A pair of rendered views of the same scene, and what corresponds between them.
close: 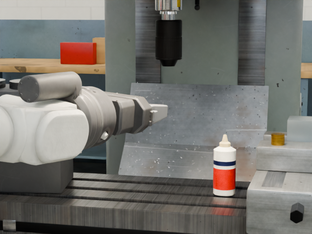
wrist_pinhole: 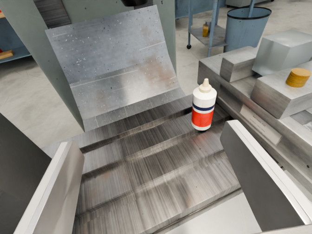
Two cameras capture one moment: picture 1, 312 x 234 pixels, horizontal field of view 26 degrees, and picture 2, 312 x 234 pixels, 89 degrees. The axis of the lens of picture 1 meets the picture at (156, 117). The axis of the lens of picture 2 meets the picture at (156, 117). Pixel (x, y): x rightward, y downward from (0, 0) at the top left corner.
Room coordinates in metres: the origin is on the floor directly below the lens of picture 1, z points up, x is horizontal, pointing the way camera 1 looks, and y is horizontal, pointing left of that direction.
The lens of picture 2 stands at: (1.04, 0.06, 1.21)
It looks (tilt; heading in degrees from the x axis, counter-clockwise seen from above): 45 degrees down; 333
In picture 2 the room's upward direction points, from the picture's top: 9 degrees counter-clockwise
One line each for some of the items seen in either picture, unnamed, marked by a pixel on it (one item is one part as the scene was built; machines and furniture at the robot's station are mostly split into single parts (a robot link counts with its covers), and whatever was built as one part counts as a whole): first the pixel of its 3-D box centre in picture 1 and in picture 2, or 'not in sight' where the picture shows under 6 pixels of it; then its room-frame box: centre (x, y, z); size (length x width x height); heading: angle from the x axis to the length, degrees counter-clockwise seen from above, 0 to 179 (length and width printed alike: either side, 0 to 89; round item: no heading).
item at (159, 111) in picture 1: (158, 113); (260, 169); (1.04, 0.00, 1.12); 0.06 x 0.02 x 0.03; 153
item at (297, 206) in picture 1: (297, 212); not in sight; (0.93, -0.20, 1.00); 0.04 x 0.02 x 0.02; 165
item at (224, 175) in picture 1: (224, 164); (203, 104); (1.19, -0.12, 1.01); 0.04 x 0.04 x 0.11
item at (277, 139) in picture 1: (277, 139); (297, 77); (1.10, -0.20, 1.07); 0.02 x 0.02 x 0.02
